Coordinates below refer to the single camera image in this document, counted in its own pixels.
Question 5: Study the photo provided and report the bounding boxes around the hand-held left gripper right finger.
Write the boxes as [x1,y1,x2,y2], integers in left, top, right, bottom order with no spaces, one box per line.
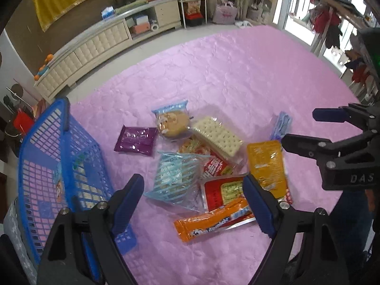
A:
[242,174,349,285]

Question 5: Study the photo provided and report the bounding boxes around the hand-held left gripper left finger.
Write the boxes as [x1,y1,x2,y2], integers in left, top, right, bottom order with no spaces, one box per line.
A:
[37,174,145,285]

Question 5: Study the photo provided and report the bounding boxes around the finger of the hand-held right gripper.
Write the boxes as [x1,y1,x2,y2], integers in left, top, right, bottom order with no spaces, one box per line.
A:
[281,131,375,168]
[313,103,376,131]

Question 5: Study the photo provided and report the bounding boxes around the blue gum packet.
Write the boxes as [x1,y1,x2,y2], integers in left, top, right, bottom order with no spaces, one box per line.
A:
[270,111,293,141]

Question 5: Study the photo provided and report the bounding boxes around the red white stick packet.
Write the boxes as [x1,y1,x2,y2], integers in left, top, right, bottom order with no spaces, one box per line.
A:
[282,166,293,205]

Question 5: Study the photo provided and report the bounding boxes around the orange yellow packet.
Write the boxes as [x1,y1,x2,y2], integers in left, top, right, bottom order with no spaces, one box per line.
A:
[247,140,287,199]

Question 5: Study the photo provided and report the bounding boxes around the red packet with pale label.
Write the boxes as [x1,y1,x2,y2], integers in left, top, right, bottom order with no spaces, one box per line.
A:
[200,175,256,213]

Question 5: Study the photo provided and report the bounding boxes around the blue striped clear packet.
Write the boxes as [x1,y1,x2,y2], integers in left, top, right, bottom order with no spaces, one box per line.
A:
[144,151,202,211]

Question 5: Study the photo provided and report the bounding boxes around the long orange snack packet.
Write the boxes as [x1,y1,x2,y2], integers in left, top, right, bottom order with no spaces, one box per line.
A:
[174,197,257,242]

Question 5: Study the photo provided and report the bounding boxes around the red and clear snack packet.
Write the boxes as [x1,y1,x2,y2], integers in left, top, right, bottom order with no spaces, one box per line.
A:
[178,138,235,179]

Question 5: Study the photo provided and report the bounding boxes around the purple snack packet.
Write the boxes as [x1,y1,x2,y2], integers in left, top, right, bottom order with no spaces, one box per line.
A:
[114,125,158,156]

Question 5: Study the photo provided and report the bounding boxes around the clear packet of white crackers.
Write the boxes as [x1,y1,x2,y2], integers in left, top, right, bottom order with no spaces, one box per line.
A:
[190,116,247,167]

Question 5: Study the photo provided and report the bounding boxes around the round cake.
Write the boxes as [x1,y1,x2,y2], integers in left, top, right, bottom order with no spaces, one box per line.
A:
[152,99,193,138]

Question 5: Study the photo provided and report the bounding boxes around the blue plastic mesh basket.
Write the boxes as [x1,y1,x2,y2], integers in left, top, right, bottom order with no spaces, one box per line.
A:
[18,96,138,266]

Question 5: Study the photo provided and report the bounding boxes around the pink quilted blanket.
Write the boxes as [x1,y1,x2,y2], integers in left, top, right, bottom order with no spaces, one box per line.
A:
[68,25,361,285]

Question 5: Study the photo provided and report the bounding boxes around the hanging red clothes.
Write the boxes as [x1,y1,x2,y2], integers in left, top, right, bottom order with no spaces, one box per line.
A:
[309,0,342,48]

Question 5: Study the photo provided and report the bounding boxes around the red bucket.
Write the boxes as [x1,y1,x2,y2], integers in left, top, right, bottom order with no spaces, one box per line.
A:
[12,108,34,137]

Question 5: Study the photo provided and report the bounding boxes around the pink shopping bag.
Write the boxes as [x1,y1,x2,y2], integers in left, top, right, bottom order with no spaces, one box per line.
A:
[212,1,238,24]

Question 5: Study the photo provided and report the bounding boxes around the orange and blue toy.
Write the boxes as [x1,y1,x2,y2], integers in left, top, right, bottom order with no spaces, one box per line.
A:
[34,54,55,81]

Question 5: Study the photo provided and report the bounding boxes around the round mirror on stand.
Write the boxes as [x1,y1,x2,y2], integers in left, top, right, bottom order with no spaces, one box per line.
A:
[6,84,24,99]

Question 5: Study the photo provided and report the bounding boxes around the cream tufted low cabinet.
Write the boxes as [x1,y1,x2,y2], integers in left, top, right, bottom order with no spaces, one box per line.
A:
[33,0,182,103]

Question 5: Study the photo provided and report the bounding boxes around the printed snack box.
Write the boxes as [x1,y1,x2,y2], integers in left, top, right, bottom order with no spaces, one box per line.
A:
[185,0,204,17]

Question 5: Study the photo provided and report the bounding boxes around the white metal rack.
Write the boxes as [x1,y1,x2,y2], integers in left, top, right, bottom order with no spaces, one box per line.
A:
[176,0,208,29]

